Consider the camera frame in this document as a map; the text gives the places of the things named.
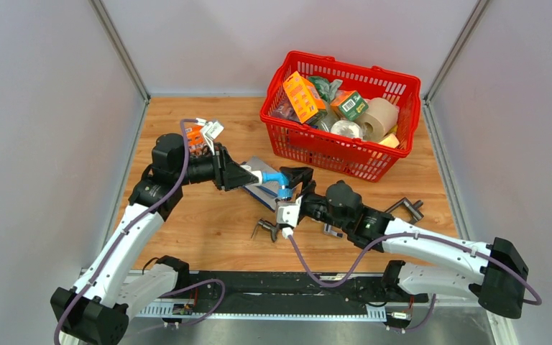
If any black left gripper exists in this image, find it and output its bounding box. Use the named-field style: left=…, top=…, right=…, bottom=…
left=174, top=142, right=258, bottom=191

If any blue plastic water faucet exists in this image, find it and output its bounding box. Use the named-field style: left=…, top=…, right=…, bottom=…
left=261, top=172, right=293, bottom=201

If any white plastic pipe elbow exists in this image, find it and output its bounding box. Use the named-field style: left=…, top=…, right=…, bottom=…
left=241, top=165, right=263, bottom=186

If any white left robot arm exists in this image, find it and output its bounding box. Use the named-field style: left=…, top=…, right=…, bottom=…
left=50, top=133, right=265, bottom=344

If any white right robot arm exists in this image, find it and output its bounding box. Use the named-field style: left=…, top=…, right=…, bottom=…
left=275, top=167, right=542, bottom=319

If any blue grey razor box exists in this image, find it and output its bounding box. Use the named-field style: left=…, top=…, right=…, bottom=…
left=242, top=156, right=280, bottom=211

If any orange blister pack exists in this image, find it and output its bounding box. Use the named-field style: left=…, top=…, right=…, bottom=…
left=185, top=124, right=211, bottom=157

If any dark metal faucet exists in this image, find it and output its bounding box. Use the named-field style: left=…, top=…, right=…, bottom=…
left=385, top=197, right=425, bottom=224
left=251, top=218, right=280, bottom=243

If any white wrapped roll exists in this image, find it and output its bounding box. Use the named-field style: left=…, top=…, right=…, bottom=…
left=330, top=119, right=364, bottom=139

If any orange carton box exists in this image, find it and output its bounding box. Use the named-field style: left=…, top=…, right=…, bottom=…
left=282, top=71, right=327, bottom=124

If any red plastic shopping basket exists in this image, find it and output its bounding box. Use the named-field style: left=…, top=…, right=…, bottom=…
left=259, top=50, right=421, bottom=182

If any green small box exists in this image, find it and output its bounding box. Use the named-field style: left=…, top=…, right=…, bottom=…
left=330, top=91, right=369, bottom=121

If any green plastic bag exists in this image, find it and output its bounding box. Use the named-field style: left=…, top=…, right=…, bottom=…
left=308, top=75, right=343, bottom=103

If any yellow sponge block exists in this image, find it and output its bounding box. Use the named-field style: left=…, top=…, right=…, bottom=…
left=378, top=133, right=400, bottom=149

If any beige toilet paper roll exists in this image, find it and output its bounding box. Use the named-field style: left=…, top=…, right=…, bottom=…
left=355, top=98, right=399, bottom=142

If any dark metal faucet right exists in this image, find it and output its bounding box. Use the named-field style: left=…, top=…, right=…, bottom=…
left=385, top=197, right=425, bottom=224

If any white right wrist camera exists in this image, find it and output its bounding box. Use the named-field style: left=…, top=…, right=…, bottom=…
left=276, top=196, right=303, bottom=239

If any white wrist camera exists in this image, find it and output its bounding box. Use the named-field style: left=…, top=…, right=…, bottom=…
left=276, top=196, right=303, bottom=239
left=195, top=118, right=224, bottom=155

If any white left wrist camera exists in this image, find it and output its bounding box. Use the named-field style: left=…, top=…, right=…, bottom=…
left=195, top=118, right=224, bottom=155

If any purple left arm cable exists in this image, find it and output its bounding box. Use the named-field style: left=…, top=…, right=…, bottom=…
left=52, top=118, right=227, bottom=345

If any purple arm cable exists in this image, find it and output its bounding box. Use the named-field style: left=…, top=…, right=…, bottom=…
left=52, top=118, right=227, bottom=345
left=285, top=231, right=543, bottom=333

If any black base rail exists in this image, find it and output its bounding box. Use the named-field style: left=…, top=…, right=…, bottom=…
left=152, top=270, right=429, bottom=318

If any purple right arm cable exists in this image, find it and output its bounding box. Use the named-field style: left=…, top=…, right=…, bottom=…
left=285, top=231, right=543, bottom=333

